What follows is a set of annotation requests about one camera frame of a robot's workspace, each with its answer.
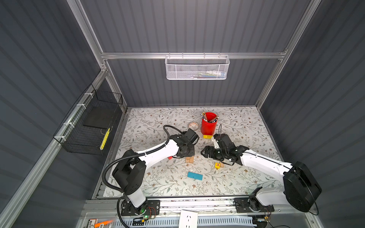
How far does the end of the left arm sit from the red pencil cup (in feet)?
0.81

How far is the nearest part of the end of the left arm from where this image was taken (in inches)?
24.4

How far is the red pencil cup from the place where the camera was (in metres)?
0.96
